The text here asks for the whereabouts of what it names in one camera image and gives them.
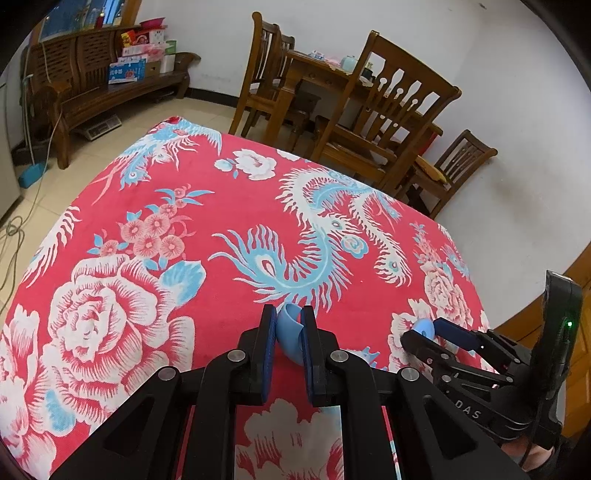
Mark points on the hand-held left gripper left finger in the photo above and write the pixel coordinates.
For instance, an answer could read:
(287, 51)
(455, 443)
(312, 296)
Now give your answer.
(267, 360)

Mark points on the wooden dining table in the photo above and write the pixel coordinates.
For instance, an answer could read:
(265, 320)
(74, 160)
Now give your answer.
(318, 74)

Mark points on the pile of colourful cartons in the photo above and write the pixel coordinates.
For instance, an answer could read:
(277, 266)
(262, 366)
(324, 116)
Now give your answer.
(129, 71)

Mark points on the grey floor scale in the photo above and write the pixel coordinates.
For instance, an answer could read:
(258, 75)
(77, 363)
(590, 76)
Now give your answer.
(99, 127)

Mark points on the yellow brown seat cushion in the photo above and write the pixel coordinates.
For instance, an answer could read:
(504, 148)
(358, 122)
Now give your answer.
(431, 170)

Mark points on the wooden dining chair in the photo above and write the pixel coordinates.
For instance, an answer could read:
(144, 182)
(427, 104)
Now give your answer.
(263, 46)
(286, 46)

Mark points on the wooden chair with cushion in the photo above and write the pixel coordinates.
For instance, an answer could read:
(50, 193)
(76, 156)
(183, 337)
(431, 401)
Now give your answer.
(466, 152)

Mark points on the person's right forearm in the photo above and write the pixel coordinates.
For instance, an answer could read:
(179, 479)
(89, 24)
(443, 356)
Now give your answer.
(531, 457)

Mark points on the pink plastic bowl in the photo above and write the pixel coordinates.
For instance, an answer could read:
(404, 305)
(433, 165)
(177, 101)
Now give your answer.
(152, 23)

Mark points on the light blue plastic piece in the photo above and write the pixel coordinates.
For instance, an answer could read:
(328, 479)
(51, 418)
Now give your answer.
(290, 332)
(425, 326)

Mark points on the blue floor brush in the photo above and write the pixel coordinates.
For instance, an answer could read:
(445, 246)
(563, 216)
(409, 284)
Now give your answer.
(32, 175)

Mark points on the grey refrigerator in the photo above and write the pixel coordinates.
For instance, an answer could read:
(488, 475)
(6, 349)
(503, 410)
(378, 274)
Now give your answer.
(7, 152)

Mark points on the tall-backed wooden chair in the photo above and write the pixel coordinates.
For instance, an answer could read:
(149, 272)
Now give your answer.
(392, 92)

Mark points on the wooden bench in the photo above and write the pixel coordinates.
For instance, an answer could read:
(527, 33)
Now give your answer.
(92, 60)

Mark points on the red bottle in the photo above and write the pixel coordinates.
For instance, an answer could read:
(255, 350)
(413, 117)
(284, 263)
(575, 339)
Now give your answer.
(99, 19)

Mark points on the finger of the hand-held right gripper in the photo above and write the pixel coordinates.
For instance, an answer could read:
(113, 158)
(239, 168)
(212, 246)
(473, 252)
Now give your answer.
(457, 332)
(425, 350)

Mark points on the pale green teapot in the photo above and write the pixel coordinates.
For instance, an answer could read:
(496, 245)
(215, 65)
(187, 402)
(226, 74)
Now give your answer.
(349, 62)

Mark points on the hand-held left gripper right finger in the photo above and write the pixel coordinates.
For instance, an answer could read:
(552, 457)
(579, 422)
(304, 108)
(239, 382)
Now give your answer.
(310, 360)

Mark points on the wood-framed window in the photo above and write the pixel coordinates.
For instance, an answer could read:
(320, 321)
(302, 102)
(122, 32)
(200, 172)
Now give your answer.
(83, 11)

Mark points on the red floral tablecloth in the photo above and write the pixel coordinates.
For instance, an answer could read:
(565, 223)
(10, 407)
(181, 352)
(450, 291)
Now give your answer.
(207, 194)

